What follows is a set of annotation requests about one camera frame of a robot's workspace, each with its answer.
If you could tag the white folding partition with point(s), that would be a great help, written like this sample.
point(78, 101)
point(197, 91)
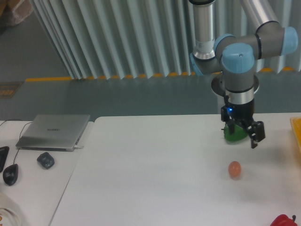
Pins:
point(137, 38)

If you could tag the black earbuds case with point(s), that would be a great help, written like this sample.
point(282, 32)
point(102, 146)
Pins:
point(46, 160)

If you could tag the white cloth bag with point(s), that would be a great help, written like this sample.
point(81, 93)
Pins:
point(10, 213)

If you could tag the silver laptop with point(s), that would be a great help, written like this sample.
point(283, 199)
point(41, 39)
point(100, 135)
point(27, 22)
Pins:
point(54, 132)

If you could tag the red bell pepper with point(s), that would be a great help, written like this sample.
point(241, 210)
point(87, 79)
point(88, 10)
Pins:
point(284, 220)

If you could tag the green bell pepper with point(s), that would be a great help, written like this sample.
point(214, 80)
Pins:
point(238, 135)

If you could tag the black computer mouse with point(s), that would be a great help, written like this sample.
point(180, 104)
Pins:
point(10, 174)

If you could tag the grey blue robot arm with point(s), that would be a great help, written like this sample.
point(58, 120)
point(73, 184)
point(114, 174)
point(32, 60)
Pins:
point(235, 58)

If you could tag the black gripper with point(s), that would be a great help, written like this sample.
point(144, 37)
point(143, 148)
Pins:
point(242, 115)

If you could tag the brown egg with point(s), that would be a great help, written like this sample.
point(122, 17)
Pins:
point(234, 169)

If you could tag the black flat device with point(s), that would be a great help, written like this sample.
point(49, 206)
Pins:
point(3, 156)

